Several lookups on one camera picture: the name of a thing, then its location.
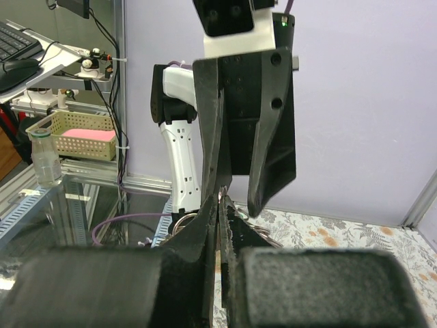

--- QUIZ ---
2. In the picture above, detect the black keyboard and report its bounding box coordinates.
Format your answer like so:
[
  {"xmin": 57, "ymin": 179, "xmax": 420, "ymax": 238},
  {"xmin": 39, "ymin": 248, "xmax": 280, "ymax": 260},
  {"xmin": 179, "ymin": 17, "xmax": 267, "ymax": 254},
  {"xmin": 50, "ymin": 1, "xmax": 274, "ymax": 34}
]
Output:
[{"xmin": 0, "ymin": 22, "xmax": 42, "ymax": 62}]

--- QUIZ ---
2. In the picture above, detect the beige perforated basket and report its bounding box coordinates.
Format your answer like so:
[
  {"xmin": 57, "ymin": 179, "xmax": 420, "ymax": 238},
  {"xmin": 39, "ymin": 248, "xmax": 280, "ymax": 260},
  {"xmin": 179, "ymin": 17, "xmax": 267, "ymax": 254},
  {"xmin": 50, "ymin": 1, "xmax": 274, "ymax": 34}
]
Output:
[{"xmin": 26, "ymin": 111, "xmax": 117, "ymax": 161}]

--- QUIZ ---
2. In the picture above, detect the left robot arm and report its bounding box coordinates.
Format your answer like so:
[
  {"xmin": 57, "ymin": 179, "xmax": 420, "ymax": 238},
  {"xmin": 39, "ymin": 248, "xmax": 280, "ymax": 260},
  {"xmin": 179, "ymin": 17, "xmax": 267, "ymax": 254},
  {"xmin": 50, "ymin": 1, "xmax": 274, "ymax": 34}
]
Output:
[{"xmin": 150, "ymin": 8, "xmax": 298, "ymax": 221}]

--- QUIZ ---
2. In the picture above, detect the metal keyring with yellow handle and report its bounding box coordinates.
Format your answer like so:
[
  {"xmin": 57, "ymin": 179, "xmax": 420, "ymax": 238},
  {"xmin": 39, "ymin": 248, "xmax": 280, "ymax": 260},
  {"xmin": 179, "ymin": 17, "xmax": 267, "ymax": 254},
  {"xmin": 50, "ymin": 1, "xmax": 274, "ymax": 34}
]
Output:
[{"xmin": 160, "ymin": 207, "xmax": 283, "ymax": 253}]

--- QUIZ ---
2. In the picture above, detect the slotted grey cable duct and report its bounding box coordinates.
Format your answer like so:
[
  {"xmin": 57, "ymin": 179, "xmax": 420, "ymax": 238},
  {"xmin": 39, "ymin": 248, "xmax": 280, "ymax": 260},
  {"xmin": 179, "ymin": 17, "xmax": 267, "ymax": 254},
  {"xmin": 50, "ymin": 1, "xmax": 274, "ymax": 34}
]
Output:
[{"xmin": 1, "ymin": 187, "xmax": 48, "ymax": 247}]

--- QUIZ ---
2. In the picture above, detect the black monitor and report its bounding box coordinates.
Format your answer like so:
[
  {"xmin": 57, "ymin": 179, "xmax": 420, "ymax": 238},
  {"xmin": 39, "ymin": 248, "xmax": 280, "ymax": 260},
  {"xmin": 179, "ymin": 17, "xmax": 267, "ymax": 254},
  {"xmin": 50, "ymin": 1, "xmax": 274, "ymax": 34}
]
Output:
[{"xmin": 56, "ymin": 0, "xmax": 90, "ymax": 19}]

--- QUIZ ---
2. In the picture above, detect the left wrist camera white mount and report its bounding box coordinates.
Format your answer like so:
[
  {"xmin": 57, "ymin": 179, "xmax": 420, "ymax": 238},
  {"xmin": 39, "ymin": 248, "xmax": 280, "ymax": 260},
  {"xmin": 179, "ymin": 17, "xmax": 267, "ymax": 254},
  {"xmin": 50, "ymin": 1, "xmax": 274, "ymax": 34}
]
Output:
[{"xmin": 193, "ymin": 0, "xmax": 276, "ymax": 59}]

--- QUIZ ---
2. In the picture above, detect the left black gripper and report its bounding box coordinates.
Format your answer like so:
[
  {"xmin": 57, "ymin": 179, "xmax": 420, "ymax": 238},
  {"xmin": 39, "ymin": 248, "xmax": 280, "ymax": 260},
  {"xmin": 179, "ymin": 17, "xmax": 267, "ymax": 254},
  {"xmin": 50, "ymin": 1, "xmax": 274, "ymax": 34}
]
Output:
[{"xmin": 193, "ymin": 47, "xmax": 296, "ymax": 217}]

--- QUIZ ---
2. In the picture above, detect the clear glass bottle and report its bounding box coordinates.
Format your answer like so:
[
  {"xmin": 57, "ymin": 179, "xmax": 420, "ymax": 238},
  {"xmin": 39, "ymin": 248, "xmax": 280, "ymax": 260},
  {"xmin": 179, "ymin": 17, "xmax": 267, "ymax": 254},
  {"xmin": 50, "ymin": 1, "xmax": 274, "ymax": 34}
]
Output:
[{"xmin": 29, "ymin": 128, "xmax": 62, "ymax": 188}]

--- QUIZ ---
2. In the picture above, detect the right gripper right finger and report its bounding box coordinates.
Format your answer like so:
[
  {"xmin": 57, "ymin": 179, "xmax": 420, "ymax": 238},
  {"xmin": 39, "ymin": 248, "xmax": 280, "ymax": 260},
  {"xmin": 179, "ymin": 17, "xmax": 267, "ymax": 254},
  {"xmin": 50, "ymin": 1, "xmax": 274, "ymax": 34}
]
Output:
[{"xmin": 218, "ymin": 196, "xmax": 427, "ymax": 327}]

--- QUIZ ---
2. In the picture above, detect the black computer mouse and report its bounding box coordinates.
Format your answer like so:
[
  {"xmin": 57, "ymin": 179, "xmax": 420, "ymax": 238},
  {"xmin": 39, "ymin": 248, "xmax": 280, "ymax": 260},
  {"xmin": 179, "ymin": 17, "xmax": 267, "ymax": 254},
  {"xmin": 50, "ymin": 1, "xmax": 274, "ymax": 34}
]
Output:
[{"xmin": 0, "ymin": 59, "xmax": 40, "ymax": 93}]

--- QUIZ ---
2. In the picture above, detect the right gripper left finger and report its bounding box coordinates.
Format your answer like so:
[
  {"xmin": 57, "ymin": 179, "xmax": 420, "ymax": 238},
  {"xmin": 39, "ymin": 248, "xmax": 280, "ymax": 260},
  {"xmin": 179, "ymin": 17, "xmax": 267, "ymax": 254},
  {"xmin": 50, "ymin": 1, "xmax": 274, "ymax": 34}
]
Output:
[{"xmin": 1, "ymin": 195, "xmax": 219, "ymax": 327}]

